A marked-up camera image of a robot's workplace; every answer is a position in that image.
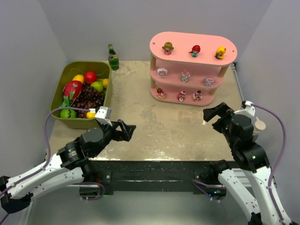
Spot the yellow mango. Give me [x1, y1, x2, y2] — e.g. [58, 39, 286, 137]
[86, 112, 96, 119]

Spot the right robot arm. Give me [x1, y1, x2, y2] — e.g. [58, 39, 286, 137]
[203, 101, 295, 225]

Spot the red white cake toy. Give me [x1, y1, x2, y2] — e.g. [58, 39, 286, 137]
[192, 90, 203, 102]

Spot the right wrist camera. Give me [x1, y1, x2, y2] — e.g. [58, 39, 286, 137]
[234, 100, 255, 118]

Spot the green apple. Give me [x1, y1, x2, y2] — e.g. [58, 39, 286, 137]
[90, 81, 104, 92]

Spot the green glass bottle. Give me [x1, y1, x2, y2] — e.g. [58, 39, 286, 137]
[108, 44, 119, 70]

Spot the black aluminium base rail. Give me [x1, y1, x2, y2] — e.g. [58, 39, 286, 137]
[84, 160, 243, 196]

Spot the yellow-haired doll toy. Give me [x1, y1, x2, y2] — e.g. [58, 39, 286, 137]
[215, 46, 226, 60]

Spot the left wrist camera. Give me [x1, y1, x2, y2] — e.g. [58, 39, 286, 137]
[89, 106, 112, 126]

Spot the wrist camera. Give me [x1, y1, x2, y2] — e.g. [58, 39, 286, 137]
[234, 100, 255, 118]
[89, 106, 112, 126]

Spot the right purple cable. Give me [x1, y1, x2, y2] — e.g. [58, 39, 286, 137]
[192, 103, 288, 225]

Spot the orange fruit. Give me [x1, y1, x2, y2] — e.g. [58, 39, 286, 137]
[102, 78, 109, 89]

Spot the brown-haired doll toy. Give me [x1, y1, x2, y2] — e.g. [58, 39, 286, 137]
[162, 42, 174, 55]

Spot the red-haired doll toy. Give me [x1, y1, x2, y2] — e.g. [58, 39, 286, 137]
[189, 45, 201, 58]

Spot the red white swirl toy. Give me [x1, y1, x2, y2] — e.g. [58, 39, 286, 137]
[177, 91, 186, 102]

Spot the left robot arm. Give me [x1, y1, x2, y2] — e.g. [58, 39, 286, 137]
[0, 120, 136, 214]

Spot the purple cable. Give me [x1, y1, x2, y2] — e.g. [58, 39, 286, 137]
[0, 107, 105, 225]
[192, 103, 288, 225]

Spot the small pink figure toy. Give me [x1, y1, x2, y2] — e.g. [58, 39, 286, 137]
[181, 70, 191, 83]

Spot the pink dragon fruit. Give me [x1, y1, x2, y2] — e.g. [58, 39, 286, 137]
[60, 81, 83, 107]

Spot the pink planet toy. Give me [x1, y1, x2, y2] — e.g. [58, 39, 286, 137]
[203, 77, 215, 87]

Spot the purple grapes bunch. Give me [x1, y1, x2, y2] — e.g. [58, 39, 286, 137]
[71, 83, 106, 109]

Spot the green soap dispenser bottle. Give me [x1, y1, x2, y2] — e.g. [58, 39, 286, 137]
[253, 117, 266, 141]

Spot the pink round toy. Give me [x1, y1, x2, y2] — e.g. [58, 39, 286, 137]
[157, 67, 168, 79]

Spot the strawberry cake toy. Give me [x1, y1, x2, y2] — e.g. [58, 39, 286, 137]
[156, 87, 166, 99]

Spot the olive green fruit bin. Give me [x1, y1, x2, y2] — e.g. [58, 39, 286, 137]
[50, 61, 113, 129]

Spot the pink three-tier shelf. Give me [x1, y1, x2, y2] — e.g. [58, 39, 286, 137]
[150, 31, 238, 106]

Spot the yellow lemon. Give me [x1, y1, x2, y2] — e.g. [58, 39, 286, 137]
[72, 75, 84, 83]

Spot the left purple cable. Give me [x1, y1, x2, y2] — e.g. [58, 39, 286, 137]
[0, 107, 105, 225]

